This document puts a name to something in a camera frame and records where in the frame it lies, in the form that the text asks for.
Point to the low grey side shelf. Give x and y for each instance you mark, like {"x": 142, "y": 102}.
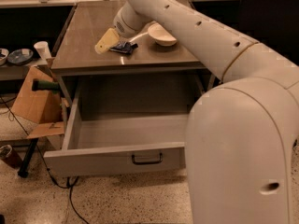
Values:
{"x": 14, "y": 72}

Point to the dark red tumbler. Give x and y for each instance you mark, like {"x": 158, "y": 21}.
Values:
{"x": 10, "y": 157}

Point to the black stand leg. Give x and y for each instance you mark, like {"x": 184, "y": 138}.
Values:
{"x": 28, "y": 156}

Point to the white paper cup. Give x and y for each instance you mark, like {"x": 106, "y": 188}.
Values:
{"x": 42, "y": 48}

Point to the green black handled tool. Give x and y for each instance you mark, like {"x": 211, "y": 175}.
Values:
{"x": 44, "y": 85}

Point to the brown cardboard box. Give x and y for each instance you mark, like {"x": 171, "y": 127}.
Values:
{"x": 43, "y": 108}

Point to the black office chair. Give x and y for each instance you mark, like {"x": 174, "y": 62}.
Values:
{"x": 273, "y": 22}

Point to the open grey top drawer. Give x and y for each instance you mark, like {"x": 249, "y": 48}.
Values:
{"x": 114, "y": 117}

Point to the grey cabinet with glossy top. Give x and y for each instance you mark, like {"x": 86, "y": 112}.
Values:
{"x": 76, "y": 56}

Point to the white bowl at left edge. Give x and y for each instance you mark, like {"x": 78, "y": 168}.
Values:
{"x": 3, "y": 56}

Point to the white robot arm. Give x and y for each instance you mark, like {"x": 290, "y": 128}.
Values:
{"x": 239, "y": 135}

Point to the blue plate with items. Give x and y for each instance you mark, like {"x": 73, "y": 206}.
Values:
{"x": 20, "y": 57}

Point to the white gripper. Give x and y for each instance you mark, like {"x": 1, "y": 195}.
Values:
{"x": 119, "y": 24}

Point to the black metal drawer handle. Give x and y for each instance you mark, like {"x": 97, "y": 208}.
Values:
{"x": 147, "y": 160}

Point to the blue rxbar blueberry wrapper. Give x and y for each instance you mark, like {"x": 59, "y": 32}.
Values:
{"x": 125, "y": 47}

